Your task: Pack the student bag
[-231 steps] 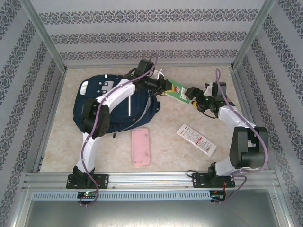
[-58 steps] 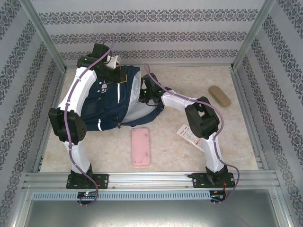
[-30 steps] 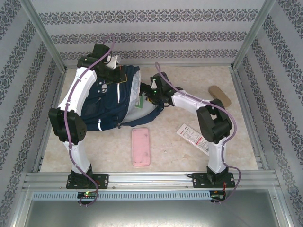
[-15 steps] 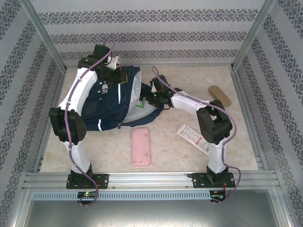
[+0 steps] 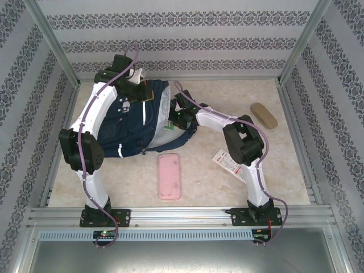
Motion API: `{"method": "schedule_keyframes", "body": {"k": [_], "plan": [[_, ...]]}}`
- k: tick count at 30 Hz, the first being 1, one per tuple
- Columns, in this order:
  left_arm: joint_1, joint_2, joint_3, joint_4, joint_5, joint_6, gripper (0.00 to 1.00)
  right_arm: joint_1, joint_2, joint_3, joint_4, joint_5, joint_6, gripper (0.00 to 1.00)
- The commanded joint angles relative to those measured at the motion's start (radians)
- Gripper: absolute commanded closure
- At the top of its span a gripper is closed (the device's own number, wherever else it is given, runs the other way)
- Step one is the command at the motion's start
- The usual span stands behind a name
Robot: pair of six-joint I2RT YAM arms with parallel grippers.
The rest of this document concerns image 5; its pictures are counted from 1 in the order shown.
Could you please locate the navy blue backpack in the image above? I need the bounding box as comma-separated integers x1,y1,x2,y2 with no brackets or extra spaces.
96,79,200,159

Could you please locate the slotted grey cable duct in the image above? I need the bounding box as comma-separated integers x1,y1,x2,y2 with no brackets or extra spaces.
38,229,254,242

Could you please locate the beige glasses case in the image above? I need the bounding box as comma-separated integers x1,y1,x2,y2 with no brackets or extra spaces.
250,102,278,129

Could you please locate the small circuit board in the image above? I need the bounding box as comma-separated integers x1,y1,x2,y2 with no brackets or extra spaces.
93,229,118,239
254,227,273,240

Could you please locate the aluminium side rail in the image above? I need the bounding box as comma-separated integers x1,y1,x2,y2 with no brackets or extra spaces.
277,80,324,205
39,82,81,208

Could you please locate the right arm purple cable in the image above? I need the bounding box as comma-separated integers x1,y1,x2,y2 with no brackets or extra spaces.
172,81,291,246

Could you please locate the white ruler set package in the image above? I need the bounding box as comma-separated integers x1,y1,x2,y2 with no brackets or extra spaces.
212,147,251,183

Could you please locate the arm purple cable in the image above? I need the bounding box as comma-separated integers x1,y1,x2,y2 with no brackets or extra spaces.
76,43,140,249
172,81,291,246

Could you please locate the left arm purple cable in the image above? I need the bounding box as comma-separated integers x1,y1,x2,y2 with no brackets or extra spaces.
76,43,140,249

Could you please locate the pink pencil case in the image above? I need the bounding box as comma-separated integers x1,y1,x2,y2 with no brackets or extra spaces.
158,152,182,201

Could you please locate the long aluminium frame rail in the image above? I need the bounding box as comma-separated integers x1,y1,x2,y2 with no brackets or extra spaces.
27,206,338,229

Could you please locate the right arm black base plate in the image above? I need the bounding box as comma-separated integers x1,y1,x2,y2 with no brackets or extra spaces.
229,207,284,228

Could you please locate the aluminium frame post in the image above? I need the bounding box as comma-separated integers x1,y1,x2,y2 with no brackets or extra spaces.
278,0,332,83
24,0,81,86

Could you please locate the grey metal panel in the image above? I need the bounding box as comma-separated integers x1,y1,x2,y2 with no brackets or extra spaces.
15,227,350,273

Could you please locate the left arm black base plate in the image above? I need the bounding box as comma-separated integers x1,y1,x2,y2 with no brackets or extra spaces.
79,209,131,228

